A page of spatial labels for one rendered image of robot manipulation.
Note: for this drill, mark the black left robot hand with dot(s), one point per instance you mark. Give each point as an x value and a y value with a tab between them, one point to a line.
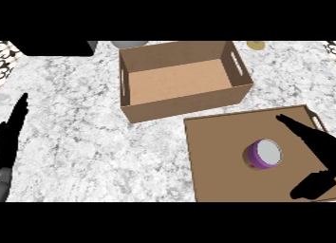
8	139

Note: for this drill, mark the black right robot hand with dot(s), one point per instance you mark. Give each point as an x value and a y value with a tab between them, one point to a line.
322	148

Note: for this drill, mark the purple can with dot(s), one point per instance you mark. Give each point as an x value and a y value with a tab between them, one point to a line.
263	154

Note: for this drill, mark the brown wooden tray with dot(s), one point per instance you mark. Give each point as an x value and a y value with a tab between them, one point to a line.
256	155

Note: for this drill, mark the brown cardboard box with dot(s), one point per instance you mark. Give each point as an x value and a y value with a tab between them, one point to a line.
182	80

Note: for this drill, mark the black appliance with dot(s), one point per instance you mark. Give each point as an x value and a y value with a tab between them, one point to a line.
54	48

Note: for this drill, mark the yellow round object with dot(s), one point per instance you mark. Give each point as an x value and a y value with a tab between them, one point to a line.
256	45

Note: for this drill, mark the grey round object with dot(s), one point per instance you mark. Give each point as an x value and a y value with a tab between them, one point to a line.
129	43

